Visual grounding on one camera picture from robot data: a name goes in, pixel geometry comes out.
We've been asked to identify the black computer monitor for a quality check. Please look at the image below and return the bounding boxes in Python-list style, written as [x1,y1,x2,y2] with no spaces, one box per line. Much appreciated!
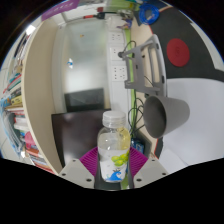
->
[50,108,113,168]

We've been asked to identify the clear plastic water bottle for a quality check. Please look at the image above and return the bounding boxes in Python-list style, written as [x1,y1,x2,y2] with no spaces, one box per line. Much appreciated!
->
[96,110,132,184]

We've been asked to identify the small blue box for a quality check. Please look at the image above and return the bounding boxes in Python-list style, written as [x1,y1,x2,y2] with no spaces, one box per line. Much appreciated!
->
[131,138,146,154]

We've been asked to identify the dark wine bottle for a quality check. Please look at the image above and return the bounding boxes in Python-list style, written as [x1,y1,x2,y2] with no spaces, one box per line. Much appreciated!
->
[83,12,111,20]

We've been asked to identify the coiled blue cable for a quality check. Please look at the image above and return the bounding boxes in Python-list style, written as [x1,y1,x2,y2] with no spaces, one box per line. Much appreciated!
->
[138,2,161,25]

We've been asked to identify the rectangular ceiling light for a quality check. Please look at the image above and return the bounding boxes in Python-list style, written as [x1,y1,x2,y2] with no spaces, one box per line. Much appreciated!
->
[24,24,37,36]

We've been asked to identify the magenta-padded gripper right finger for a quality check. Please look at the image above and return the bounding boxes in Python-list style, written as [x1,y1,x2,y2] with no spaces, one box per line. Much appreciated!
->
[127,146,169,189]

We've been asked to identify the wooden shelf with books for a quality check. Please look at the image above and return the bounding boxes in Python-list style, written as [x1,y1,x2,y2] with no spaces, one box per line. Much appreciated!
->
[0,16,68,174]

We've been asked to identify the grey metal laptop stand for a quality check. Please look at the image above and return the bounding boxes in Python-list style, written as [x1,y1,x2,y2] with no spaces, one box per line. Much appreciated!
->
[118,34,168,98]

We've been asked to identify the grey cup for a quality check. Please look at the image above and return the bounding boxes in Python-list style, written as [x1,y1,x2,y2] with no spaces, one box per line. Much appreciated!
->
[143,95,191,139]

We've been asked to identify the black desk mat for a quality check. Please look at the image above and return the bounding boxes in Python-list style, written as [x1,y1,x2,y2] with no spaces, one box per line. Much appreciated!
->
[148,9,224,84]

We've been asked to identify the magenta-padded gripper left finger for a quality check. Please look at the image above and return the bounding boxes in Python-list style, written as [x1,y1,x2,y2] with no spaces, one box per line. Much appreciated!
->
[58,146,101,190]

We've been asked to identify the flat round red coaster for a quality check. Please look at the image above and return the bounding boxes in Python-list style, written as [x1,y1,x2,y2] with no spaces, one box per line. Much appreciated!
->
[166,37,191,68]

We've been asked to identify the purple pennant flag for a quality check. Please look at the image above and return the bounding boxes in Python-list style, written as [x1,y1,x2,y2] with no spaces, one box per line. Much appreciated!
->
[41,0,81,22]

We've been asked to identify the black cables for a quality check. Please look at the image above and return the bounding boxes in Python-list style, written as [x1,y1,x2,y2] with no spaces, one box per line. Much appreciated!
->
[128,96,148,134]

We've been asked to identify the white paper sheet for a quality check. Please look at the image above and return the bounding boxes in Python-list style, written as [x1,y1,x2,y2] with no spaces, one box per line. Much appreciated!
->
[161,78,224,166]

